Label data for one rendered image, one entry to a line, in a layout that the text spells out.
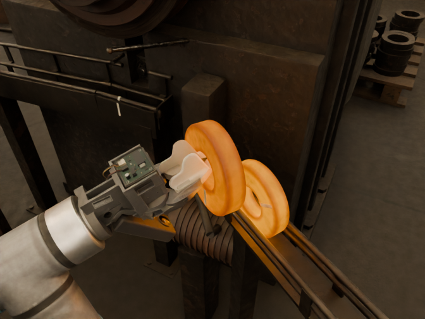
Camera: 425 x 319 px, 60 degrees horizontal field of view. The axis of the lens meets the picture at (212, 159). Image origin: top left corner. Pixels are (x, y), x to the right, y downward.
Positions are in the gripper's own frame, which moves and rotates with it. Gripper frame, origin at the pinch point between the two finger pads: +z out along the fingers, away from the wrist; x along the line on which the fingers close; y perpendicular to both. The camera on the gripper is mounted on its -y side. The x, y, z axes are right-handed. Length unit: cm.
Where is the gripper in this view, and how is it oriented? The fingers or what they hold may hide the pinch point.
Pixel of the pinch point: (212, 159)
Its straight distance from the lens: 58.4
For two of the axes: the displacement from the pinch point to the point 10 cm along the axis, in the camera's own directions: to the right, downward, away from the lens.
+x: -4.7, -5.8, 6.7
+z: 8.5, -5.0, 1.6
